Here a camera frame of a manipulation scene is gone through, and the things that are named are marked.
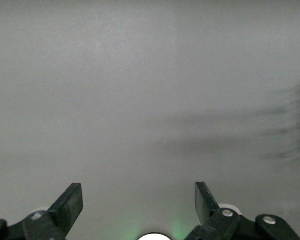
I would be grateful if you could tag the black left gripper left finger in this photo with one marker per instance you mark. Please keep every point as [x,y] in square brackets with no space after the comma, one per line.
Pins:
[68,207]

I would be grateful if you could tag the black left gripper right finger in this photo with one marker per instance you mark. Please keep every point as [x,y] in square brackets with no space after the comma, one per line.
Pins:
[206,207]

